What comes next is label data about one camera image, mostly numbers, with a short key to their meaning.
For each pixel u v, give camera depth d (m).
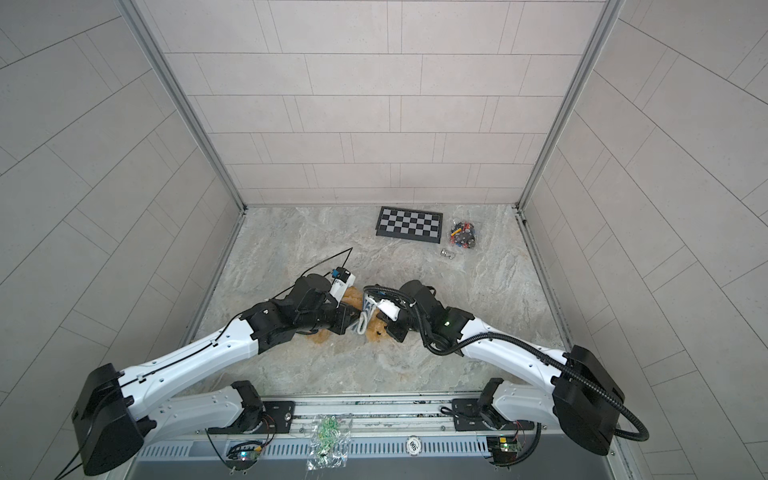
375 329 0.75
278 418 0.70
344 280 0.68
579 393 0.40
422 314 0.58
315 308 0.59
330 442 0.68
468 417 0.71
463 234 1.06
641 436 0.37
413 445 0.68
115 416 0.37
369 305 0.68
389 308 0.66
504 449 0.68
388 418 0.72
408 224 1.08
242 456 0.64
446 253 1.02
